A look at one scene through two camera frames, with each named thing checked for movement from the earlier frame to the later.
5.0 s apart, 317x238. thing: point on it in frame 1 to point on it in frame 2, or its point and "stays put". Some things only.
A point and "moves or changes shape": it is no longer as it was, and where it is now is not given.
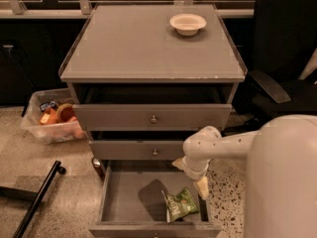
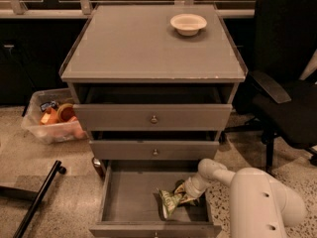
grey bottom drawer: [133, 192] stays put
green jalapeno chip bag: [180, 205] moves or changes shape
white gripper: [195, 173] to [191, 187]
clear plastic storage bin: [52, 116] stays put
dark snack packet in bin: [52, 104] stays put
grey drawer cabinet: [143, 78] stays put
